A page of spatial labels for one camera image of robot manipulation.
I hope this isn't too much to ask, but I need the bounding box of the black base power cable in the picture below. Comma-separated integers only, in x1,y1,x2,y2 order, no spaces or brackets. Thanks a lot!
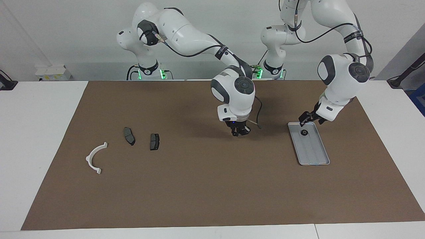
252,50,268,79
126,65,140,80

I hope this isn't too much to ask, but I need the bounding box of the blue object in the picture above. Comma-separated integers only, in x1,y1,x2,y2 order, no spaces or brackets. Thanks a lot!
409,83,425,117

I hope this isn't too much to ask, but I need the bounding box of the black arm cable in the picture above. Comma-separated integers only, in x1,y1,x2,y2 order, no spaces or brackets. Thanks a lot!
294,0,375,80
156,32,263,130

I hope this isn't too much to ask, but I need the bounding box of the brown table mat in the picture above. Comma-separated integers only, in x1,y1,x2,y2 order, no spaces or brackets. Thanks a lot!
21,80,425,231

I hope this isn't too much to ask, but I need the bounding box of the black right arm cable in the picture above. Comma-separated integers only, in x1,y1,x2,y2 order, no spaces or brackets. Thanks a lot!
156,32,263,130

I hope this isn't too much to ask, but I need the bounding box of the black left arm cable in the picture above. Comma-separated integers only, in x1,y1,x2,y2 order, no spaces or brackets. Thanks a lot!
294,0,375,80

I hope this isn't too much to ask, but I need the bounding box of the silver metal tray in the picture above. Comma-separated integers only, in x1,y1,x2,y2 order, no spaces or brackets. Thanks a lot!
287,122,331,166

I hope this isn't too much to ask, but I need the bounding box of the white semicircular plastic bracket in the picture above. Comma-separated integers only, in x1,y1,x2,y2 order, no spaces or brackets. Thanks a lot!
86,142,108,175

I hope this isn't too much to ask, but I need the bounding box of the black table clamp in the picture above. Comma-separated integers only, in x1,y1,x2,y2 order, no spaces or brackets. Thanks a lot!
0,70,18,91

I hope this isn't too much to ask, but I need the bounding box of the black stand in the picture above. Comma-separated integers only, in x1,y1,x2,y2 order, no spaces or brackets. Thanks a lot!
387,53,425,89

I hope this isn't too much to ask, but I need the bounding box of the long dark brake pad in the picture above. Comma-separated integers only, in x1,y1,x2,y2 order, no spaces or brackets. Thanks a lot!
124,127,136,146

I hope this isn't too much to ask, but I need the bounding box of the white power box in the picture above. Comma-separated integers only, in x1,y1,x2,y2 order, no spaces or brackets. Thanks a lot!
35,65,72,81

